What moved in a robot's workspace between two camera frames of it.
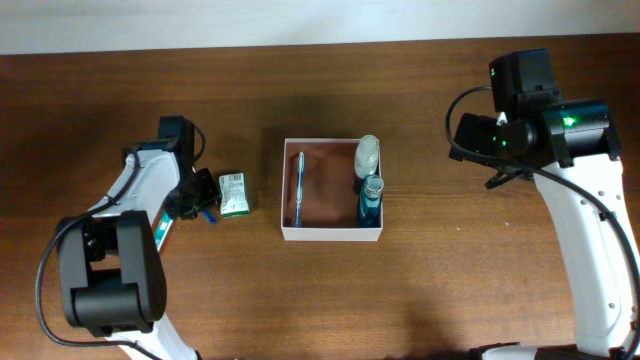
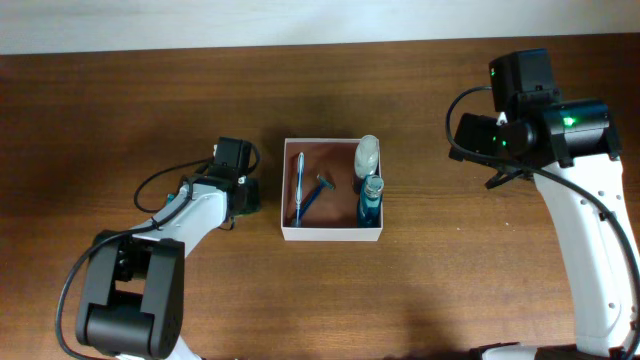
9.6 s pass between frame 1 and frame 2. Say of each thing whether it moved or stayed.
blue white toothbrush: stayed
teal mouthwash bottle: stayed
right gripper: stayed
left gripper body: moved
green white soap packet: moved
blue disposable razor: moved
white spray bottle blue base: stayed
